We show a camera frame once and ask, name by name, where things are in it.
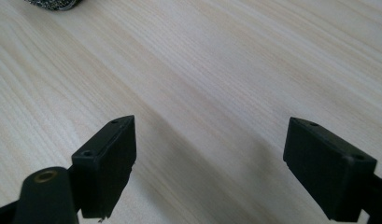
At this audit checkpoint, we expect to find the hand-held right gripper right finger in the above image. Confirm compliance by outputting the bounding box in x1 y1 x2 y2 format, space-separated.
282 117 378 223

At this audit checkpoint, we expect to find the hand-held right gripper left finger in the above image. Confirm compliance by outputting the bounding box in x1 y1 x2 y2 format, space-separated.
71 115 137 219

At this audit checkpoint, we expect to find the dark speckled object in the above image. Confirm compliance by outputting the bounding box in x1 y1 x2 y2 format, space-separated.
24 0 84 12

